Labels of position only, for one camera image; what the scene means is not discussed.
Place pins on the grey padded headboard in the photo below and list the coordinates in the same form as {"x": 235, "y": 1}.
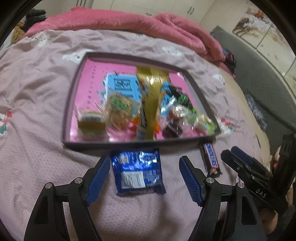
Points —
{"x": 254, "y": 76}

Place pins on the white wardrobe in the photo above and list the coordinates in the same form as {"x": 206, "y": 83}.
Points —
{"x": 180, "y": 7}

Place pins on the person's right hand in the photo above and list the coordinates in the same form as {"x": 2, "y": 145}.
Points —
{"x": 276, "y": 157}

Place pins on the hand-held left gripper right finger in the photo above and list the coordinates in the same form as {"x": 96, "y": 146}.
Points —
{"x": 190, "y": 178}

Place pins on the dark green snack packet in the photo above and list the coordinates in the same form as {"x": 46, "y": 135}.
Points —
{"x": 185, "y": 99}

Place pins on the yellow green candy packet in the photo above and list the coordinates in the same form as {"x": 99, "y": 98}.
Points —
{"x": 205, "y": 125}

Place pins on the brown chocolate bar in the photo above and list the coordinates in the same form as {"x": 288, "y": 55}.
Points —
{"x": 211, "y": 160}

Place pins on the shallow dark box tray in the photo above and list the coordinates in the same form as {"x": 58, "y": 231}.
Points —
{"x": 92, "y": 146}

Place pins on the clear packet with dark snack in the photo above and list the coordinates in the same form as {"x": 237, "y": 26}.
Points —
{"x": 180, "y": 113}

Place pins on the pink fleece blanket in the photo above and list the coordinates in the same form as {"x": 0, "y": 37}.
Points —
{"x": 115, "y": 20}

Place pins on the pink book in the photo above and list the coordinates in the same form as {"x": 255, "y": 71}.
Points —
{"x": 92, "y": 76}

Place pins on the brown knitted cloth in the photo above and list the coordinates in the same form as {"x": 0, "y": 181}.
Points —
{"x": 18, "y": 32}

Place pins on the blue patterned cloth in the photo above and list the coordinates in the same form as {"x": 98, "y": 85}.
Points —
{"x": 255, "y": 111}

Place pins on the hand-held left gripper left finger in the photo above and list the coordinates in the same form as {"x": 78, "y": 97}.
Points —
{"x": 99, "y": 178}

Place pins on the blue snack packet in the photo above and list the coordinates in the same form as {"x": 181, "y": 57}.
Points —
{"x": 138, "y": 166}

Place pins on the mauve printed quilt cover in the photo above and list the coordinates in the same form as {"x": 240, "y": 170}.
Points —
{"x": 34, "y": 104}

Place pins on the beige bed sheet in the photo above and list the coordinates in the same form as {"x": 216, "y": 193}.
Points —
{"x": 238, "y": 92}

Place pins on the dark striped cloth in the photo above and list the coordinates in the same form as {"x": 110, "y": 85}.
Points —
{"x": 230, "y": 60}

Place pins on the tree wall painting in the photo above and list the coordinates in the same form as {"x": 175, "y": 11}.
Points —
{"x": 252, "y": 25}

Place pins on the small clear cake packet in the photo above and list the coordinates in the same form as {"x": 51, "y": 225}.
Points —
{"x": 91, "y": 122}

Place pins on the clear cracker packet green label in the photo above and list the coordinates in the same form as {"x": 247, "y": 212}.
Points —
{"x": 120, "y": 109}

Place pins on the dark clothes pile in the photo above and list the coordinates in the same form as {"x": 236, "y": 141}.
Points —
{"x": 34, "y": 16}

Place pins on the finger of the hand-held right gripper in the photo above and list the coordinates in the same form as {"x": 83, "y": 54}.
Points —
{"x": 235, "y": 164}
{"x": 245, "y": 156}

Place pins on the large orange yellow snack bag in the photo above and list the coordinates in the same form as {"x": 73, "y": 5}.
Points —
{"x": 151, "y": 92}

